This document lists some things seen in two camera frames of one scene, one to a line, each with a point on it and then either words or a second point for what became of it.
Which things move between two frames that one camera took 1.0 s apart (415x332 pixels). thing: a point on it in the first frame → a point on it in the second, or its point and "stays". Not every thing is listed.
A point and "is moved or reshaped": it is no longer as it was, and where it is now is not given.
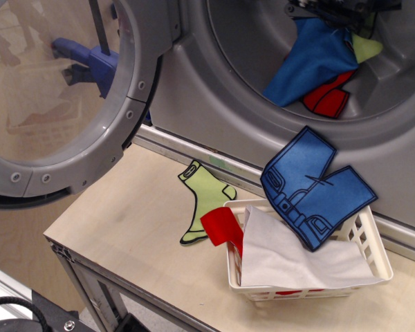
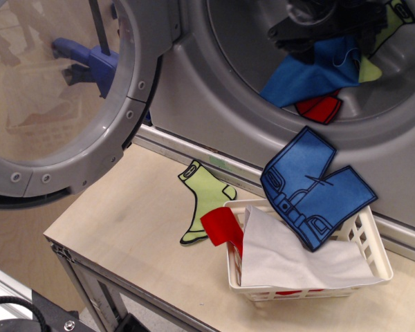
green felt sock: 365,48 is moved or reshaped
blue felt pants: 318,209 stays
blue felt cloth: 321,52 is moved or reshaped
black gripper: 353,14 → 308,19
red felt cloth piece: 222,225 stays
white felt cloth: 273,256 stays
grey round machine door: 69,84 stays
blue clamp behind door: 99,68 stays
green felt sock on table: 210,195 stays
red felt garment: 328,99 → 322,109
